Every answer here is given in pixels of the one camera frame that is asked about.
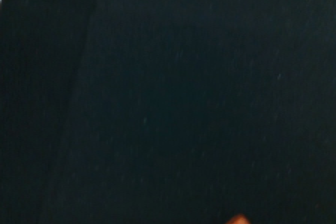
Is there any wooden fork handle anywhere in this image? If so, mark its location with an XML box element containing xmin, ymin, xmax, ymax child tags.
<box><xmin>225</xmin><ymin>214</ymin><xmax>250</xmax><ymax>224</ymax></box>

